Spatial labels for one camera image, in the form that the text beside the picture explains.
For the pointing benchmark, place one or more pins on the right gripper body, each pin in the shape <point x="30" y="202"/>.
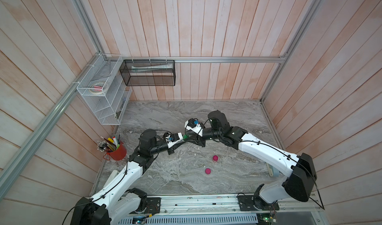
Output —
<point x="208" y="135"/>

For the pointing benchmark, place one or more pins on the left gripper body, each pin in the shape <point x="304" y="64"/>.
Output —
<point x="168" y="151"/>

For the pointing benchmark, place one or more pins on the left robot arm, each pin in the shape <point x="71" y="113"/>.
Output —
<point x="117" y="199"/>

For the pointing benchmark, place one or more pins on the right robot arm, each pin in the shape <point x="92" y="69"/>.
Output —
<point x="298" y="171"/>

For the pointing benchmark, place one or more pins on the red pencil cup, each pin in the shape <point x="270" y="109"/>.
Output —
<point x="116" y="155"/>

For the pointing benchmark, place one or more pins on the bundle of pencils and pens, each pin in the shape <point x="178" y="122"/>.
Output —
<point x="108" y="145"/>

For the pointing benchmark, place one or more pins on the blue grey stapler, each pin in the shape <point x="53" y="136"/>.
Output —
<point x="273" y="172"/>

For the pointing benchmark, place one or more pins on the tape roll on shelf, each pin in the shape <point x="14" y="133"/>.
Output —
<point x="98" y="88"/>

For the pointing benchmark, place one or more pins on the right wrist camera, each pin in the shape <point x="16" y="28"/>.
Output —
<point x="194" y="127"/>

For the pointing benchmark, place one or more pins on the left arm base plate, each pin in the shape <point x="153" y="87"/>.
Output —
<point x="148" y="206"/>

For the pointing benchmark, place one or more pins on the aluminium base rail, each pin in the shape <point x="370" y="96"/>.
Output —
<point x="172" y="205"/>

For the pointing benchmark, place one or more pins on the black mesh wall basket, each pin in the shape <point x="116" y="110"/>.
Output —
<point x="148" y="72"/>

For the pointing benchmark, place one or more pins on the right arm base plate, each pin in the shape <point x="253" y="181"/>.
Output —
<point x="255" y="203"/>

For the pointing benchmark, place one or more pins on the white wire shelf rack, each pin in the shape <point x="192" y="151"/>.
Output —
<point x="108" y="108"/>

